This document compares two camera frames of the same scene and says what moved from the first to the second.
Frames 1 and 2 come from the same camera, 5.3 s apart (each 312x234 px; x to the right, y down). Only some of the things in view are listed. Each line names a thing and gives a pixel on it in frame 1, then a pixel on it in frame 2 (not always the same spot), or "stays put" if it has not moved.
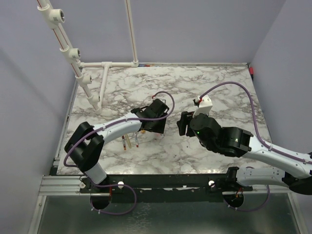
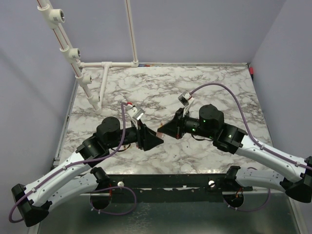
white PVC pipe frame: (51, 17) stays put
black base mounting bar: (171, 188) stays put
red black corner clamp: (251, 70) stays put
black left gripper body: (157, 126) -> (137, 134)
